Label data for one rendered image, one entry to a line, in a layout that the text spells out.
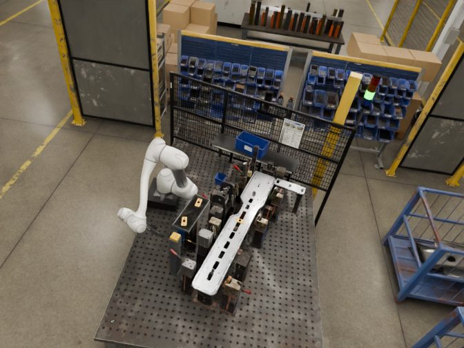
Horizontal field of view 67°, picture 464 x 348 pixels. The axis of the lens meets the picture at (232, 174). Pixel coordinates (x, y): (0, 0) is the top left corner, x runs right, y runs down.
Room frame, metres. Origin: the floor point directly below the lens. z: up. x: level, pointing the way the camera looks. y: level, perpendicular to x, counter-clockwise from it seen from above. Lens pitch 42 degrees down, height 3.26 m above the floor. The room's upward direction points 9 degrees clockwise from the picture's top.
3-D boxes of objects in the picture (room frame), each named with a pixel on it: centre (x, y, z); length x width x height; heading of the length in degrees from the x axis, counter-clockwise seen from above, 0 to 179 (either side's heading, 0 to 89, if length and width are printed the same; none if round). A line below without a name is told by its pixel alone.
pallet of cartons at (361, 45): (5.47, -2.15, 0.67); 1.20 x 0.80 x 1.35; 91
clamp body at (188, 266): (1.41, 0.21, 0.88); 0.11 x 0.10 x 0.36; 73
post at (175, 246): (1.55, 0.34, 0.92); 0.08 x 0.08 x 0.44; 73
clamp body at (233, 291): (1.31, -0.13, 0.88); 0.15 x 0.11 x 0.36; 73
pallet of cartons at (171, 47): (5.64, 1.34, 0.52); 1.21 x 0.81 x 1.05; 3
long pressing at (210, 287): (1.90, -0.12, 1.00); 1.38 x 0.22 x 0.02; 163
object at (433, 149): (4.11, -2.78, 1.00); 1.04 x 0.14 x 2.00; 89
